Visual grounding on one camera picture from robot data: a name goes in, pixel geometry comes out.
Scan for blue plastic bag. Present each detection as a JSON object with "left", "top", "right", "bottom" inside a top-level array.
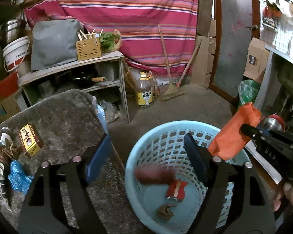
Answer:
[{"left": 8, "top": 160, "right": 34, "bottom": 195}]

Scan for orange snack bag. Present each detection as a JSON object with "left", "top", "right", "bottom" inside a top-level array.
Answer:
[{"left": 207, "top": 103, "right": 261, "bottom": 161}]

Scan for red foil wrapper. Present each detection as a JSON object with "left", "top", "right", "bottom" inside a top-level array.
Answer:
[{"left": 166, "top": 179, "right": 188, "bottom": 202}]

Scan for brown paper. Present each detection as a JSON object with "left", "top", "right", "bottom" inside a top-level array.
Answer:
[{"left": 156, "top": 204, "right": 177, "bottom": 221}]

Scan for green bagged trash bin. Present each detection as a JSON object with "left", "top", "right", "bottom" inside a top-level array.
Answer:
[{"left": 238, "top": 79, "right": 261, "bottom": 107}]

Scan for person's right hand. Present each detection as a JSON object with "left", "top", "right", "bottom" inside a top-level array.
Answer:
[{"left": 272, "top": 182, "right": 293, "bottom": 212}]

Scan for steel bowls stack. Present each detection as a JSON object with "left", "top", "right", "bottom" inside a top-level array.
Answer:
[{"left": 259, "top": 114, "right": 285, "bottom": 132}]

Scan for yellow red cardboard box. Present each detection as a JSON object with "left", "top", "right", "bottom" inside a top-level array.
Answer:
[{"left": 19, "top": 123, "right": 43, "bottom": 159}]

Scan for brown spice glass jar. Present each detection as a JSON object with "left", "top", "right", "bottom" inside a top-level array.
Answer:
[{"left": 0, "top": 126, "right": 13, "bottom": 147}]

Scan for grey shaggy table mat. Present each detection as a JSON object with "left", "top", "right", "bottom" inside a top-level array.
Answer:
[{"left": 0, "top": 90, "right": 151, "bottom": 233}]

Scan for light blue plastic basket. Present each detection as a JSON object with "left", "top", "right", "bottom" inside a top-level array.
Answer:
[{"left": 124, "top": 120, "right": 251, "bottom": 234}]

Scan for brown cardboard sheet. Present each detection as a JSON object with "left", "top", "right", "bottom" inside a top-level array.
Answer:
[{"left": 243, "top": 37, "right": 269, "bottom": 83}]

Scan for cardboard box on floor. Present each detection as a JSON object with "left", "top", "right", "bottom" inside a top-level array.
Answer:
[{"left": 0, "top": 96, "right": 21, "bottom": 123}]

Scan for straw broom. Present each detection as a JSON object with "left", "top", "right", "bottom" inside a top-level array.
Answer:
[{"left": 158, "top": 24, "right": 184, "bottom": 101}]

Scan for red plastic basket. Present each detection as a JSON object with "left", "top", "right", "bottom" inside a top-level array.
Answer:
[{"left": 0, "top": 71, "right": 19, "bottom": 98}]

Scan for grey low shelf table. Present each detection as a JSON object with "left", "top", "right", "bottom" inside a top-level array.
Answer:
[{"left": 17, "top": 51, "right": 130, "bottom": 123}]

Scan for yellow label oil bottle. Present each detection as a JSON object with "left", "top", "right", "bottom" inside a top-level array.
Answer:
[{"left": 135, "top": 71, "right": 153, "bottom": 108}]

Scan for white plastic bucket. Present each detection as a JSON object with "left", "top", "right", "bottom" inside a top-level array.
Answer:
[{"left": 3, "top": 36, "right": 31, "bottom": 72}]

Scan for yellow chopstick holder box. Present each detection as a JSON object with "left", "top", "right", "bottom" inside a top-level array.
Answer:
[{"left": 76, "top": 37, "right": 102, "bottom": 61}]

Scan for grey felt bag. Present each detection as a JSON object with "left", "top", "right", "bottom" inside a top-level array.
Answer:
[{"left": 31, "top": 19, "right": 82, "bottom": 71}]

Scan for pink striped cloth curtain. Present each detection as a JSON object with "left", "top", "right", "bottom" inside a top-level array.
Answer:
[{"left": 25, "top": 0, "right": 198, "bottom": 77}]

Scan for leafy greens in bag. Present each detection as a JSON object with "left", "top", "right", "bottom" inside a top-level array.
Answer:
[{"left": 99, "top": 29, "right": 122, "bottom": 53}]

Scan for steel pot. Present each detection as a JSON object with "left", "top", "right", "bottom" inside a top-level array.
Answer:
[{"left": 0, "top": 19, "right": 26, "bottom": 45}]

